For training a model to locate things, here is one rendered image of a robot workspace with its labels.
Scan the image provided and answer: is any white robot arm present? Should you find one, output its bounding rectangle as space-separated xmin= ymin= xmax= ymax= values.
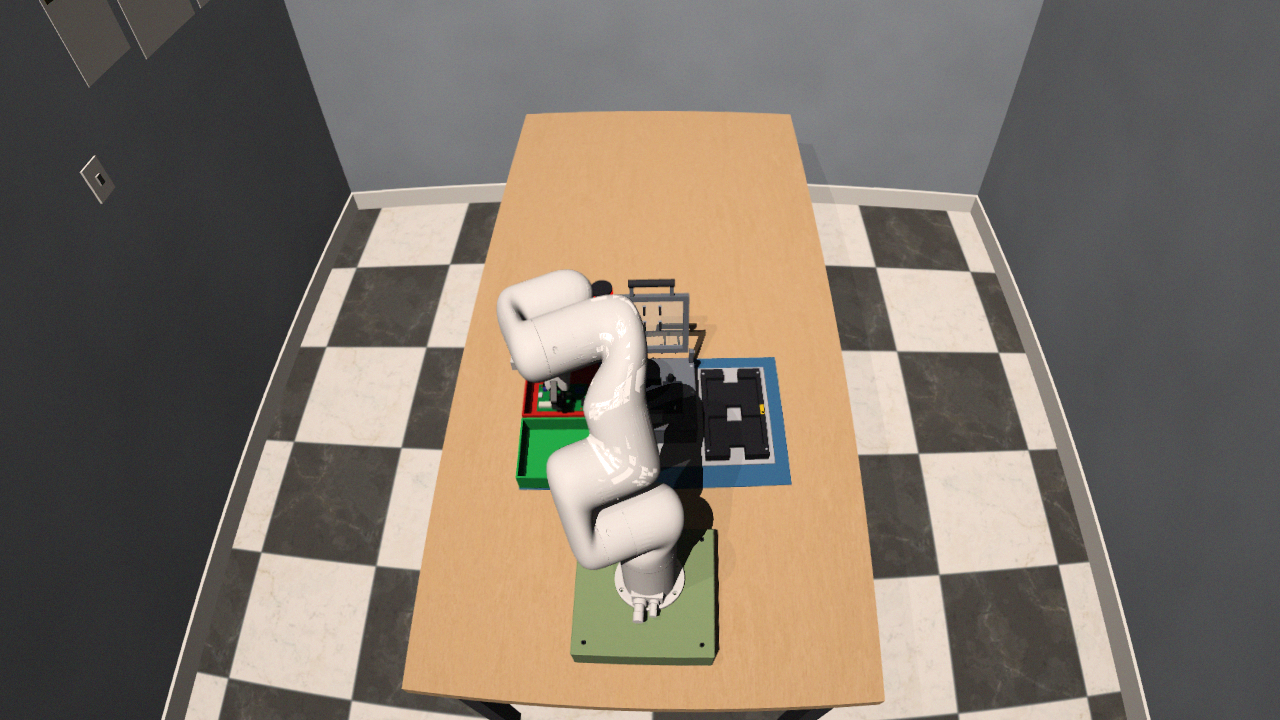
xmin=497 ymin=269 xmax=685 ymax=623

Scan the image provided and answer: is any red bin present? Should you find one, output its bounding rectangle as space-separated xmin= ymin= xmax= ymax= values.
xmin=522 ymin=363 xmax=599 ymax=418

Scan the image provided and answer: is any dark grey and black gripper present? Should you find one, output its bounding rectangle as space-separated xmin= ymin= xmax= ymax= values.
xmin=544 ymin=373 xmax=571 ymax=410

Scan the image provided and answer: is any green open-top bin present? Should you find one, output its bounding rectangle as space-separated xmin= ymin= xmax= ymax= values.
xmin=516 ymin=416 xmax=589 ymax=488

